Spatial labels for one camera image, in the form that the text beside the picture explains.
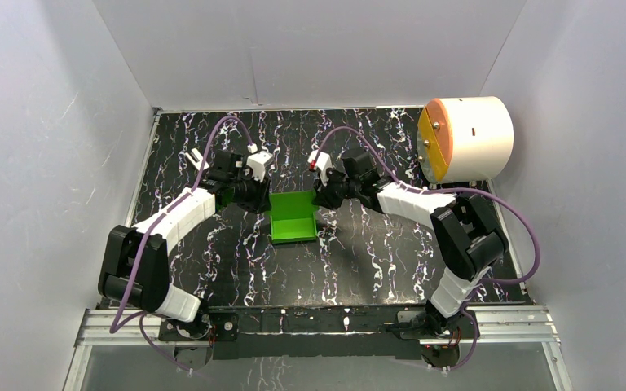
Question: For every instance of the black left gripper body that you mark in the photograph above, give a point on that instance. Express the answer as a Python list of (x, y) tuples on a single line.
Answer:
[(258, 195)]

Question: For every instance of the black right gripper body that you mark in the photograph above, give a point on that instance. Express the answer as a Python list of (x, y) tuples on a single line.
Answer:
[(350, 185)]

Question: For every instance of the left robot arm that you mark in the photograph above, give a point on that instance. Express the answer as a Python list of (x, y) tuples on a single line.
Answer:
[(135, 267)]

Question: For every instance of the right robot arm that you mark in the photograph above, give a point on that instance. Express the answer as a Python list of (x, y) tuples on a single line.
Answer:
[(468, 234)]

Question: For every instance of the small white plastic clip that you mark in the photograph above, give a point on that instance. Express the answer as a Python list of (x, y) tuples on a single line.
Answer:
[(195, 158)]

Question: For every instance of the white cylinder with coloured face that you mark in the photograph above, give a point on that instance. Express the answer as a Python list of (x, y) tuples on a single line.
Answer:
[(464, 139)]

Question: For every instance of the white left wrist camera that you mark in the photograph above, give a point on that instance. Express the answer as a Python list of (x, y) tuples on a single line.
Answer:
[(258, 161)]

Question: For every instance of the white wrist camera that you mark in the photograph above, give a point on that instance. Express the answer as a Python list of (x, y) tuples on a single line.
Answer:
[(258, 161), (320, 162)]

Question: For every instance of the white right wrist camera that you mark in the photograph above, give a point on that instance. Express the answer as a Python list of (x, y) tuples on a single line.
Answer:
[(320, 162)]

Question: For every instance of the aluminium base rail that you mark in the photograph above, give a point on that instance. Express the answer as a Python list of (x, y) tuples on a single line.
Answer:
[(496, 323)]

